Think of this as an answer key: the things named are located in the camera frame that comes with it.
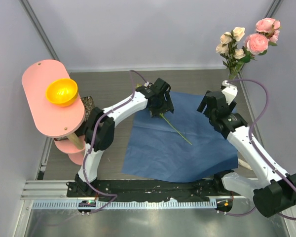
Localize cream ribbon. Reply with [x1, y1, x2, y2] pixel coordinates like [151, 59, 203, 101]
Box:
[238, 158, 253, 170]

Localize aluminium frame rail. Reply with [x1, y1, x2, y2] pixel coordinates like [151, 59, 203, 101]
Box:
[20, 180, 68, 200]

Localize cream rose bunch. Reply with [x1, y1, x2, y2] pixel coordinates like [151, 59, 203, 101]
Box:
[216, 27, 245, 69]

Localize yellow plastic bowl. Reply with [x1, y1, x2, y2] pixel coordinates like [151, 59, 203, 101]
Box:
[45, 78, 78, 107]

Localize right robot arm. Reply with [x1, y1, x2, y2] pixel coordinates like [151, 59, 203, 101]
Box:
[197, 88, 296, 217]

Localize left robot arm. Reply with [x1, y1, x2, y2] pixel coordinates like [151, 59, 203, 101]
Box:
[68, 78, 174, 197]

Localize blue wrapping paper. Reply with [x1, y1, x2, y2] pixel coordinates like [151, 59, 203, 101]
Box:
[122, 92, 238, 183]

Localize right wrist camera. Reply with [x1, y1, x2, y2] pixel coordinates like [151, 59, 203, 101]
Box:
[221, 80, 238, 105]

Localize white slotted cable duct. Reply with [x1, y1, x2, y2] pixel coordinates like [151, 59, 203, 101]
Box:
[32, 199, 217, 210]

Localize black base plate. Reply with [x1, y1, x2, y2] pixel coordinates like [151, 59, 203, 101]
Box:
[66, 178, 222, 202]

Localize clear glass vase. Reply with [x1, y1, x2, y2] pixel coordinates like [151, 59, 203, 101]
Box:
[228, 65, 243, 80]

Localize pink two-tier stand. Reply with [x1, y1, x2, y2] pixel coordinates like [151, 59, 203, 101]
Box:
[22, 60, 85, 165]

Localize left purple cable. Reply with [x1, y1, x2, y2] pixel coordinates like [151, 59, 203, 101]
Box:
[82, 70, 151, 213]

